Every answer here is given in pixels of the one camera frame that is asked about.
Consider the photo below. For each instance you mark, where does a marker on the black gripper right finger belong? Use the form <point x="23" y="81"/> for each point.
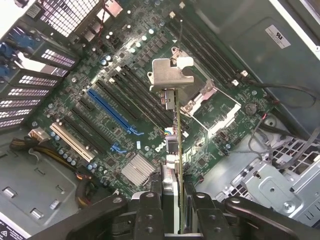
<point x="212" y="220"/>

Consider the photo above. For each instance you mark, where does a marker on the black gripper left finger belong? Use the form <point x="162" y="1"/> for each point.
<point x="147" y="220"/>

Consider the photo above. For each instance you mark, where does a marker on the silver chipset heatsink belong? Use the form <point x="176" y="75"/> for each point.
<point x="138" y="170"/>

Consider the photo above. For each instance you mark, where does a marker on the metal drive cage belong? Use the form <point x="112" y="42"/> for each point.
<point x="270" y="185"/>

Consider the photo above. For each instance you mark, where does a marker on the green motherboard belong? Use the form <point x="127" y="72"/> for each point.
<point x="112" y="127"/>

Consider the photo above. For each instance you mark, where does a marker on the long black expansion slot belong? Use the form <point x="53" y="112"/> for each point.
<point x="117" y="100"/>
<point x="80" y="135"/>

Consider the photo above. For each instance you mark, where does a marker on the white expansion slot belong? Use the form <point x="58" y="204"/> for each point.
<point x="72" y="141"/>

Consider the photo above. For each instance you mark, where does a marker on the metal socket cover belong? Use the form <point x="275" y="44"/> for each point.
<point x="188" y="108"/>

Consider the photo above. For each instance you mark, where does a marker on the coin cell battery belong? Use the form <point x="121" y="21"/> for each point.
<point x="250" y="108"/>

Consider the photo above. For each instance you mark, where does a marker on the black RAM slot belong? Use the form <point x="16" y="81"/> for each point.
<point x="203" y="50"/>
<point x="197" y="53"/>
<point x="150" y="85"/>
<point x="215" y="43"/>
<point x="142" y="98"/>
<point x="147" y="91"/>
<point x="208" y="46"/>

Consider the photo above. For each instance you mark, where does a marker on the grey power supply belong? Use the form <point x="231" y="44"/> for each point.
<point x="25" y="180"/>

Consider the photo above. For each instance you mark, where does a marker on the short black expansion slot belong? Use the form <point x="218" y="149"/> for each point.
<point x="87" y="105"/>

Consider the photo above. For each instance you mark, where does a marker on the CPU socket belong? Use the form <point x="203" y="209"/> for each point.
<point x="200" y="87"/>

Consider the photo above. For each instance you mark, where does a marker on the grey black PC case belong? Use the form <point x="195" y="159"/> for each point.
<point x="237" y="25"/>

